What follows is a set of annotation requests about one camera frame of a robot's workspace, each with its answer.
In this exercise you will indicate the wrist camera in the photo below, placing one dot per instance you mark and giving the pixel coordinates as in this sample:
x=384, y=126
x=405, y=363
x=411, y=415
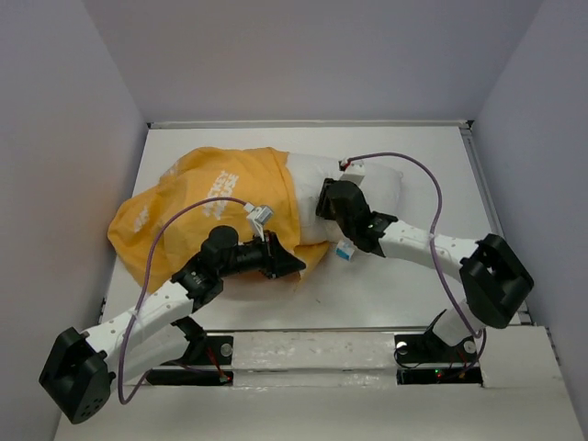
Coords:
x=352, y=171
x=258, y=217

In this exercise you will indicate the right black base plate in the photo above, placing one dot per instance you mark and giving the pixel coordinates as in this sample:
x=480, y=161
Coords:
x=424, y=359

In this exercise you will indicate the blue white pillow label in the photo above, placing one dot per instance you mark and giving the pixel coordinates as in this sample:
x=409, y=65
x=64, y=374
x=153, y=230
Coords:
x=345, y=250

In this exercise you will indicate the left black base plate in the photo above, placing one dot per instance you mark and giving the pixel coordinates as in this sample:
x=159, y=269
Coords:
x=206, y=362

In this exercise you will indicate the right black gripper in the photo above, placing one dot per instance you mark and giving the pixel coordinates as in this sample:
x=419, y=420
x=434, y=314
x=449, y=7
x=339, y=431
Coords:
x=323, y=201

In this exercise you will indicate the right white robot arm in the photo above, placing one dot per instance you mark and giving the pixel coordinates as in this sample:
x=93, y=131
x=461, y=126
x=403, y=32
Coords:
x=494, y=280

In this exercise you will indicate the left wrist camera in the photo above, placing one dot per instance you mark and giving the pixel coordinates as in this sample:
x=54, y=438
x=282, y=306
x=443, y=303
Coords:
x=258, y=217

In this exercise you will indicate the yellow orange pillowcase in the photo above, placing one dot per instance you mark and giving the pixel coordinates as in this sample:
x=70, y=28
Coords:
x=156, y=232

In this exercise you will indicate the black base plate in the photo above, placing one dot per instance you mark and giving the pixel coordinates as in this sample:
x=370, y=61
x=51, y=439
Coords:
x=206, y=362
x=424, y=359

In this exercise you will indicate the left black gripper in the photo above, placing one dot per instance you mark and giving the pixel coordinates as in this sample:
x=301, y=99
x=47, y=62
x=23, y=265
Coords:
x=280, y=263

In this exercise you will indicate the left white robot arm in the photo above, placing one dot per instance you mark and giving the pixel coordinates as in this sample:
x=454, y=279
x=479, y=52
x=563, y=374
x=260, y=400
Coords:
x=84, y=368

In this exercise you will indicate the white pillow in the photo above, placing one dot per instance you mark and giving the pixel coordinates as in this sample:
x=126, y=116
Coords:
x=381, y=187

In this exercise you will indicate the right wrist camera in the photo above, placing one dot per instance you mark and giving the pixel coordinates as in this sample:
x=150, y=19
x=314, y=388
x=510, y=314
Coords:
x=352, y=171

